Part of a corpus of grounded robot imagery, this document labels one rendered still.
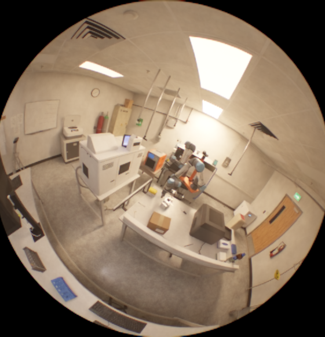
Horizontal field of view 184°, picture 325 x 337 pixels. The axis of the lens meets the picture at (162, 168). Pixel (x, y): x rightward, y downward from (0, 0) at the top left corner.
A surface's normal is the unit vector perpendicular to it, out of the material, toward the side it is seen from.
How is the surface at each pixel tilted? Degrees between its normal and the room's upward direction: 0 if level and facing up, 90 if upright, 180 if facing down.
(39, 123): 90
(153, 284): 0
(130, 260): 0
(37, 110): 90
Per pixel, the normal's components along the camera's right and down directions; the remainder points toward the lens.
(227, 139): -0.40, 0.29
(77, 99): 0.84, 0.49
